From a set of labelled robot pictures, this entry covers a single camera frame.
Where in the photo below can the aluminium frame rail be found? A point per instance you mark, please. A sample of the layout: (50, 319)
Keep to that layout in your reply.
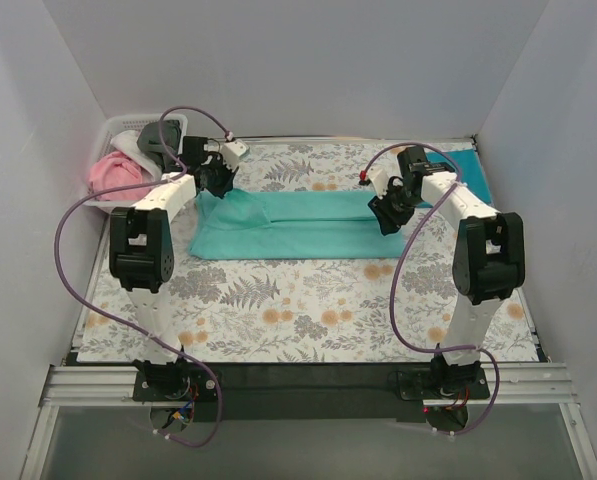
(89, 386)

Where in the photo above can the white t shirt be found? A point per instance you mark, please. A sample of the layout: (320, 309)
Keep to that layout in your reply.
(126, 142)

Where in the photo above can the white plastic laundry basket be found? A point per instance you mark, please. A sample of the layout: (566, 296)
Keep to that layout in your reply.
(102, 146)

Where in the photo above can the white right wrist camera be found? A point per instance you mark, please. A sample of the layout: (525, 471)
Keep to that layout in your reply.
(377, 178)

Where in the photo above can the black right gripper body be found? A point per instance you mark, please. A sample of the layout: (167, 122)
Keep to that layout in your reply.
(390, 211)

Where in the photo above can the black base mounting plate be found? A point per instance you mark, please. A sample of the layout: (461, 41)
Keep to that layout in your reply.
(302, 391)

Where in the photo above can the floral patterned table mat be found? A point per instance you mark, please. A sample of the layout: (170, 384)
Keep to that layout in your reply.
(301, 310)

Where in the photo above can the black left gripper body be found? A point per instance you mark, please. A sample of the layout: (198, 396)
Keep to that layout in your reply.
(218, 179)

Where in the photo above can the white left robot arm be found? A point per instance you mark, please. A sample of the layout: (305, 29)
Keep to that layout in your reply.
(141, 254)

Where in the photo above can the dark grey t shirt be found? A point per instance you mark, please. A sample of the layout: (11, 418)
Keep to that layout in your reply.
(150, 145)

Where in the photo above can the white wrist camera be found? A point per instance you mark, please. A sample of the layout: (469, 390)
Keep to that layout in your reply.
(377, 178)
(233, 152)

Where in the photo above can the pink t shirt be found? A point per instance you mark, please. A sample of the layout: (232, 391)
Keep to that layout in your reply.
(117, 170)

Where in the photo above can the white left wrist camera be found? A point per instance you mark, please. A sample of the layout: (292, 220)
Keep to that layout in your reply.
(233, 152)

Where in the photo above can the mint green t shirt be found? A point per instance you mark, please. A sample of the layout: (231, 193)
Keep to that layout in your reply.
(290, 226)

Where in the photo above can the folded teal t shirt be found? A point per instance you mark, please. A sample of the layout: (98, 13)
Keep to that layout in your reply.
(472, 173)

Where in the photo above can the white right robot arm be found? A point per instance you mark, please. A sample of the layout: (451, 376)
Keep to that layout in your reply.
(489, 254)

